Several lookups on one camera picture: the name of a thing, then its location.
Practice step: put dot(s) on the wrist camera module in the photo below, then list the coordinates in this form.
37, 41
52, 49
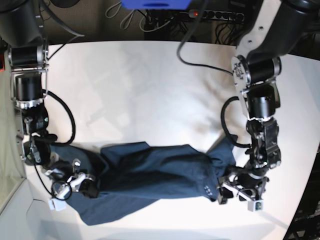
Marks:
255, 205
56, 205

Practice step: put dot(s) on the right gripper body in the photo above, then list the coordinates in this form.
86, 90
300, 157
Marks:
66, 177

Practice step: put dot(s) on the blue box overhead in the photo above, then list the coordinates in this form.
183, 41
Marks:
155, 4

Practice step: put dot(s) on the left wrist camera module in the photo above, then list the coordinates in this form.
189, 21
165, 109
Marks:
255, 205

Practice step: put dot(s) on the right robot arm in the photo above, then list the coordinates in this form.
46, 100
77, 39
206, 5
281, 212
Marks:
21, 27

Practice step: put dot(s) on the dark blue t-shirt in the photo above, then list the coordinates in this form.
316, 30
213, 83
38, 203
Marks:
132, 176

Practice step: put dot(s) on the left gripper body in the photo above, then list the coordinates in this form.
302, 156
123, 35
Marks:
247, 179

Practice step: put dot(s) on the black power strip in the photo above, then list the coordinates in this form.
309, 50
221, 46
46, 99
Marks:
217, 15

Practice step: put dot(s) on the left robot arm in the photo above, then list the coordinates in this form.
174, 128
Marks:
276, 27

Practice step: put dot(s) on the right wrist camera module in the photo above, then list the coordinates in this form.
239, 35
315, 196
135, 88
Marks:
56, 205

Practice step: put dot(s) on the red black device at edge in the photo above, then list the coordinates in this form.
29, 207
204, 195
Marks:
2, 62

